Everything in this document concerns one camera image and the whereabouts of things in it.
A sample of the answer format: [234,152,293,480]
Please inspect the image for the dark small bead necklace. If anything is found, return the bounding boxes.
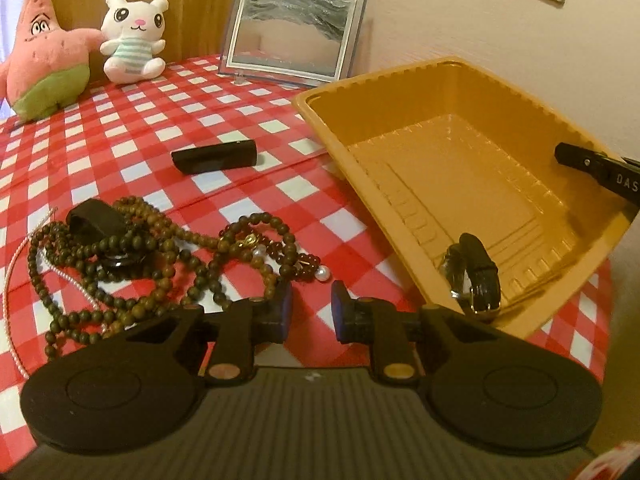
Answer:
[26,221,151,357]

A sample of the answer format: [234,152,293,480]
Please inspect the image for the black looped strap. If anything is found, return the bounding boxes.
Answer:
[66,199,149,274]

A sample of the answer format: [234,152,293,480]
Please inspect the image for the brown wooden bead necklace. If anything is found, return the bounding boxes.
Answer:
[100,196,282,335]

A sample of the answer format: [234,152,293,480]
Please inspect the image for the pink starfish plush toy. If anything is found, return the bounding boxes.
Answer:
[0,0,104,122]

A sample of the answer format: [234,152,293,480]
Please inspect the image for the yellow plastic tray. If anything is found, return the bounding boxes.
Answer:
[292,56,637,339]

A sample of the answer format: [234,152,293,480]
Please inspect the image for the dark red bead bracelet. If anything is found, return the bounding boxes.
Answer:
[217,212,332,283]

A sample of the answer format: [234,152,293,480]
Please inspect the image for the sand art picture frame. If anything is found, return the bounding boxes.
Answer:
[220,0,370,89]

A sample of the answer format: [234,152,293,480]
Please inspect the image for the black leather strap wristwatch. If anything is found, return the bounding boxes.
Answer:
[440,232,502,322]

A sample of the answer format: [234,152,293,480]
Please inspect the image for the thin pearl necklace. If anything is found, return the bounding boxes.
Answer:
[2,207,104,382]

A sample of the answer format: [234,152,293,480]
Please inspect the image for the black rectangular bar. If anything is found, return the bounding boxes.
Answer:
[171,140,259,176]

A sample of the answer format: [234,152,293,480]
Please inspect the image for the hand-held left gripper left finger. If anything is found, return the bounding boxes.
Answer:
[124,280,294,387]

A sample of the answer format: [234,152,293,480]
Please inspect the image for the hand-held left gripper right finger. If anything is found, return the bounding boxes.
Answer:
[331,280,504,387]

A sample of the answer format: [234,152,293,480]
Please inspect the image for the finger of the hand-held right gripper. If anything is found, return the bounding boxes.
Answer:
[555,142,640,206]

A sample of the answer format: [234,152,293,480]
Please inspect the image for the white bunny plush toy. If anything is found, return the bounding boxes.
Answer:
[100,0,170,85]

